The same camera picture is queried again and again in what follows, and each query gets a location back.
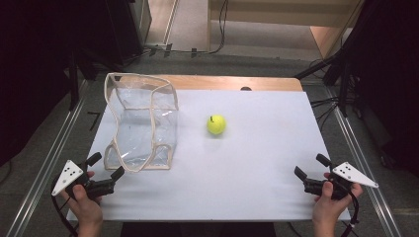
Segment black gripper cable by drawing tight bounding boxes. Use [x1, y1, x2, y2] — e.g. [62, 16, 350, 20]
[340, 183, 361, 237]
[50, 189, 80, 237]

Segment yellow-green apple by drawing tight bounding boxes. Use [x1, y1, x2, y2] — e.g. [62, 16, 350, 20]
[206, 114, 228, 136]

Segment black tripod stand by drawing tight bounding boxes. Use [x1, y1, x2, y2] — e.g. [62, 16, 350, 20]
[293, 45, 351, 119]

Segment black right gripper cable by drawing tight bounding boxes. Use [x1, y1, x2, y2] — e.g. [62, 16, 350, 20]
[340, 183, 361, 237]

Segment person's left hand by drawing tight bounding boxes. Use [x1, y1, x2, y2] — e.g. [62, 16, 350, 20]
[58, 171, 104, 227]

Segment person's dark clothing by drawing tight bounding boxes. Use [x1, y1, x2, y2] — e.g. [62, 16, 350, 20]
[120, 222, 277, 237]

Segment wooden table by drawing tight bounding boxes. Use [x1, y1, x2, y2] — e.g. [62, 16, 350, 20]
[113, 74, 304, 93]

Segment bundle of black cables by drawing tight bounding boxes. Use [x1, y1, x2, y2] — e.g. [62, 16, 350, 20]
[309, 96, 341, 128]

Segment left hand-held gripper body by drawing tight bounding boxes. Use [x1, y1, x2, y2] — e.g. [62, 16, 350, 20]
[50, 160, 117, 200]

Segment clear bag with beige trim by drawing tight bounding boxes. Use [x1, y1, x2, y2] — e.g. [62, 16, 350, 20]
[103, 72, 180, 174]

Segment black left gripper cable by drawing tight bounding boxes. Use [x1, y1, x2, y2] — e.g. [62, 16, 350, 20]
[50, 189, 80, 237]

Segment black floor cable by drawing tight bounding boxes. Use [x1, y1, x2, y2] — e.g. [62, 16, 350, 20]
[143, 0, 230, 56]

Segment black curtain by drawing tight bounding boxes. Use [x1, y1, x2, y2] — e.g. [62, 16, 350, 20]
[0, 0, 146, 167]
[340, 0, 419, 177]

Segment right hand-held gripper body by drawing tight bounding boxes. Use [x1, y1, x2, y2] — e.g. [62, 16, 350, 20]
[302, 161, 379, 201]

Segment metal floor rail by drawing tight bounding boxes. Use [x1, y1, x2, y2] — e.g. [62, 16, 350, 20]
[324, 86, 403, 237]
[5, 79, 91, 237]

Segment light wooden furniture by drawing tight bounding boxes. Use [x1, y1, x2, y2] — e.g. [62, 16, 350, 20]
[207, 0, 365, 61]

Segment person's right hand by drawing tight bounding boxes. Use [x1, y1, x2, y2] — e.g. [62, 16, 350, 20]
[311, 172, 364, 227]

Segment white table cover board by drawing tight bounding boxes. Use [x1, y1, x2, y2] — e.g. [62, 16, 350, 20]
[66, 89, 352, 222]

